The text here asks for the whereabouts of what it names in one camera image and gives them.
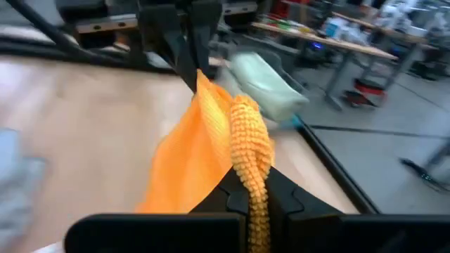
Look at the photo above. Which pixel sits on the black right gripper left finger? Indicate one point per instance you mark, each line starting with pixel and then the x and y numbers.
pixel 158 232

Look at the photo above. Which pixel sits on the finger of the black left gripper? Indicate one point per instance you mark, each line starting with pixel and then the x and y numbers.
pixel 179 52
pixel 203 49

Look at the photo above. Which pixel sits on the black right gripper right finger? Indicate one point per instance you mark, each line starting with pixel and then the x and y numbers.
pixel 334 232

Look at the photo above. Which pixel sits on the orange microfiber towel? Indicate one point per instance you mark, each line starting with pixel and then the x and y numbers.
pixel 197 158

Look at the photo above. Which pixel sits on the blue microfiber towel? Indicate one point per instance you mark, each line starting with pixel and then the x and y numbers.
pixel 296 122

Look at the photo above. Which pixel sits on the grey waffle microfiber towel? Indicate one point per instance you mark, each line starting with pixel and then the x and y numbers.
pixel 17 182

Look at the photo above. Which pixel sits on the clear plastic tray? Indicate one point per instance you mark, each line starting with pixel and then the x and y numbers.
pixel 225 84

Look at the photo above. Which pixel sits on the wooden background table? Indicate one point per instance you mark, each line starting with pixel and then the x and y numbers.
pixel 386 31
pixel 334 42

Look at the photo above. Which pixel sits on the red black wheeled base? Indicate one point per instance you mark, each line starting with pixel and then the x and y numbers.
pixel 365 89

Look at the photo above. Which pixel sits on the black aluminium table frame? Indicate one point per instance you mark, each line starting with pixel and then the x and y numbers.
pixel 337 168

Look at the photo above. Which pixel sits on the silver perforated rail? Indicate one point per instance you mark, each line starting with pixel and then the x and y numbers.
pixel 105 24

